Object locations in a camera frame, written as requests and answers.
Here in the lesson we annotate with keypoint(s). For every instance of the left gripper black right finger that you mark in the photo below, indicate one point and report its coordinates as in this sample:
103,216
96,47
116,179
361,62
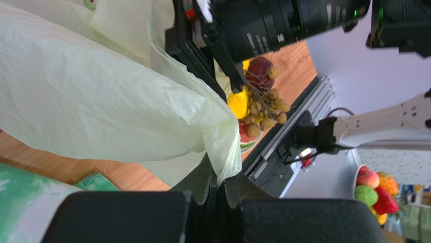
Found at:
248,214

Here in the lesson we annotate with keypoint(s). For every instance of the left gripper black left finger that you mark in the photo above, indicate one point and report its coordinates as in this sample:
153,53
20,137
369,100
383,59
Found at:
181,214

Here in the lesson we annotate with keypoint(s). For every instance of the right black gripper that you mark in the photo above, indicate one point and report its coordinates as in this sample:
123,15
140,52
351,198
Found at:
207,35

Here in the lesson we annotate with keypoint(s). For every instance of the yellow fake lemon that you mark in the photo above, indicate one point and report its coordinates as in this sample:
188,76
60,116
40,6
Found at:
246,64

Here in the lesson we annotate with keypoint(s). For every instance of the dark red fake fruit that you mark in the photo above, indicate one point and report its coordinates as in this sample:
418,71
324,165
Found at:
257,73

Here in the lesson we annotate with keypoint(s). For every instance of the yellow fake pear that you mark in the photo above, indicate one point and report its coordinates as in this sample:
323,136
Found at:
238,103

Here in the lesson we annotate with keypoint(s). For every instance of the fake brown grapes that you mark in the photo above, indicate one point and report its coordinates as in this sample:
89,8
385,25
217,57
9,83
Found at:
265,108

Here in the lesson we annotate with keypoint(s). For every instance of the fake watermelon slice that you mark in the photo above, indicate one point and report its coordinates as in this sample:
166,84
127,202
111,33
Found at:
243,128

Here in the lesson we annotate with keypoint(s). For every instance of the avocado print plastic bag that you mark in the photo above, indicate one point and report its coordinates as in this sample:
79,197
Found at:
99,85

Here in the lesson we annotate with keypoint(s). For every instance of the green knitted fake fruit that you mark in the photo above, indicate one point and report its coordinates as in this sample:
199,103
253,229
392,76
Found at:
366,195

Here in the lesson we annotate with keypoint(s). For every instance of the fake peach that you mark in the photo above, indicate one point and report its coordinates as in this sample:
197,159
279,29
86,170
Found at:
372,180

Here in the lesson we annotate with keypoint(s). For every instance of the red fake strawberry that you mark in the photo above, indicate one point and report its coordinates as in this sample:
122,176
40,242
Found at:
385,204

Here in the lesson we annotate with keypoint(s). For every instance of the blue cream ceramic plate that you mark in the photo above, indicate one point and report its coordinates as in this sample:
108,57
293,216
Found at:
247,143

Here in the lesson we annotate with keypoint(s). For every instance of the white fruit bowl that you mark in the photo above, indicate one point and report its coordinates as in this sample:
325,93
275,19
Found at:
363,169

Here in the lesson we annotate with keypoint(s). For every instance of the green white tie-dye cloth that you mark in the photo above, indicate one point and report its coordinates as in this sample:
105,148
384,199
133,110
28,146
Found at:
29,201

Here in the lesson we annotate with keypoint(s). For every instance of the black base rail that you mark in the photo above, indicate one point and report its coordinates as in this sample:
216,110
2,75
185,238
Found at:
264,166

